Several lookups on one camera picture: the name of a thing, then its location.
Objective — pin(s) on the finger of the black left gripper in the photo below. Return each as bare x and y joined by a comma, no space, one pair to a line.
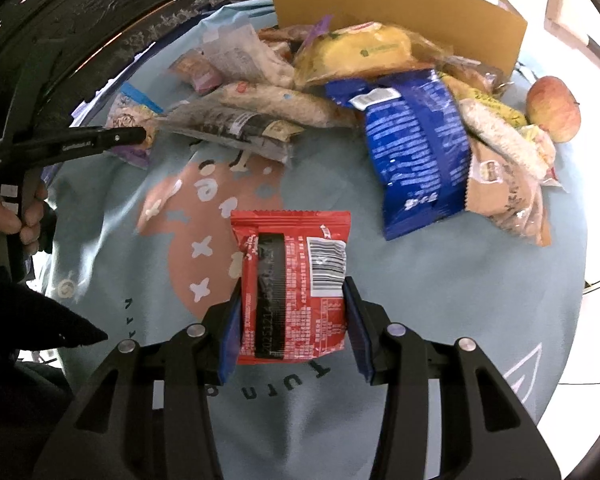
65,144

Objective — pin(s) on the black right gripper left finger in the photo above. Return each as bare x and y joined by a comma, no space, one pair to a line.
144,412

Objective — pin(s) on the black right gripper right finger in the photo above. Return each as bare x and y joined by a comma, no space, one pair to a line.
486,432

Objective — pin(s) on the blue topped marshmallow bag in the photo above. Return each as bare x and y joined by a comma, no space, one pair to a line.
132,108

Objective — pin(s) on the red snack packet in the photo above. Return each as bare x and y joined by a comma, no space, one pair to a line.
294,263

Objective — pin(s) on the pink small snack packet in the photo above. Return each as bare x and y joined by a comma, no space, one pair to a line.
195,69

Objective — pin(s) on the brown paper snack bag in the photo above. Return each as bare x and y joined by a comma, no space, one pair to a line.
503,193

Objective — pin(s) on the long cracker sleeve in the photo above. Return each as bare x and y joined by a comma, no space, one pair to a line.
291,105

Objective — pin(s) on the blue snack bag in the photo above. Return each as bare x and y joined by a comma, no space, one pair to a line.
417,144

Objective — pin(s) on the yellow long corn stick packet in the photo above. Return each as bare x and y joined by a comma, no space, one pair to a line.
461,91

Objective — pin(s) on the yellow bread bag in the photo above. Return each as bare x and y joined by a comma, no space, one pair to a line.
366,51

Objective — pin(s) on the person's left hand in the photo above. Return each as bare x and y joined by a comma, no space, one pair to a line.
29,229

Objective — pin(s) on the dark carved wooden furniture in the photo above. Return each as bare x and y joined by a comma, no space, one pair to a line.
94,41

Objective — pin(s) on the clear wrapped snack with black label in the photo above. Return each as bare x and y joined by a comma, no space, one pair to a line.
210,121

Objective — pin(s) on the red yellow apple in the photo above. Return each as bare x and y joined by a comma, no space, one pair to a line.
551,106

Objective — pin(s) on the yellow cardboard box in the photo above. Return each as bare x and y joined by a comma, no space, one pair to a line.
489,31

